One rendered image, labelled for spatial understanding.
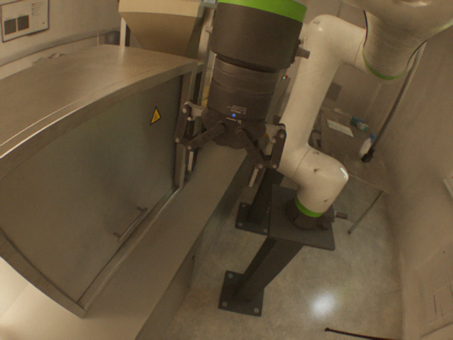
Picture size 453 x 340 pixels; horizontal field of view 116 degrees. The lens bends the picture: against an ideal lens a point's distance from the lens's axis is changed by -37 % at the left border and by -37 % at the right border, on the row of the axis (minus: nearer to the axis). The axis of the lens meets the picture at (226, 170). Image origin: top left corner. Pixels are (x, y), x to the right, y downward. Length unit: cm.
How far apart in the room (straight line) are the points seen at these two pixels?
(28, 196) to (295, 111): 66
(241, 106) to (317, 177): 49
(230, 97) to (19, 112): 36
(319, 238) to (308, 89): 50
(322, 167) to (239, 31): 54
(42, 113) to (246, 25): 33
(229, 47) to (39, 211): 41
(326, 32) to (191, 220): 76
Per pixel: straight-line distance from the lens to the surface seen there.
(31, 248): 49
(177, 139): 31
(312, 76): 62
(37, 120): 39
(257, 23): 21
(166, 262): 77
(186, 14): 74
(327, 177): 68
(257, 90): 23
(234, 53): 22
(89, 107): 40
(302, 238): 80
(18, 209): 43
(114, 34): 497
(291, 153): 70
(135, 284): 75
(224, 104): 24
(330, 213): 85
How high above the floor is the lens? 150
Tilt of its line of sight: 39 degrees down
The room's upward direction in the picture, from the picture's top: 14 degrees clockwise
